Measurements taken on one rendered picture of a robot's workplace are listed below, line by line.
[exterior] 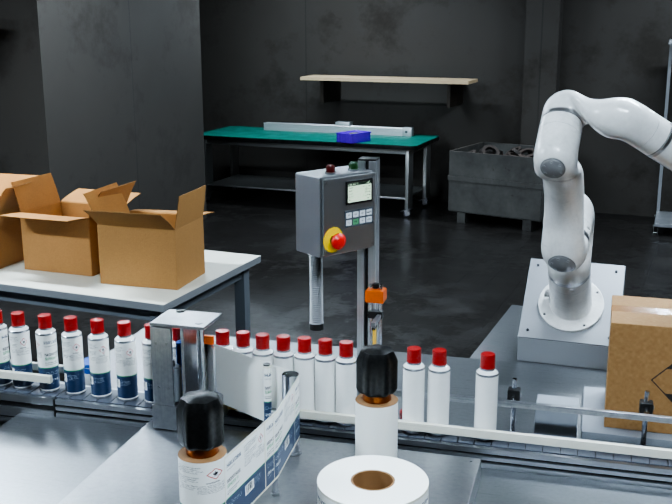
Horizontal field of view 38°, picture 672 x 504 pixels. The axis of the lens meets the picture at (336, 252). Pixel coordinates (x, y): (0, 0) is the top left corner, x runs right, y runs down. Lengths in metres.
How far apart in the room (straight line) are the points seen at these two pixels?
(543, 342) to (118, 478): 1.34
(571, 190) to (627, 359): 0.43
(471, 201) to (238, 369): 6.40
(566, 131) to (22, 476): 1.46
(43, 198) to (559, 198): 2.55
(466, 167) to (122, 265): 5.08
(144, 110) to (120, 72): 0.44
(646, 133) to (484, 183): 6.25
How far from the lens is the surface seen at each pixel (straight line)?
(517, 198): 8.38
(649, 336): 2.40
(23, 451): 2.45
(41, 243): 4.20
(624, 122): 2.25
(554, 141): 2.28
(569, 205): 2.48
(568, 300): 2.82
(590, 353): 2.90
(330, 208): 2.21
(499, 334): 3.15
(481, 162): 8.46
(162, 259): 3.82
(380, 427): 1.98
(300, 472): 2.12
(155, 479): 2.13
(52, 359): 2.61
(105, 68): 7.54
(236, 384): 2.32
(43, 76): 6.97
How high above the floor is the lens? 1.84
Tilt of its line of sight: 14 degrees down
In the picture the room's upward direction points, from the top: straight up
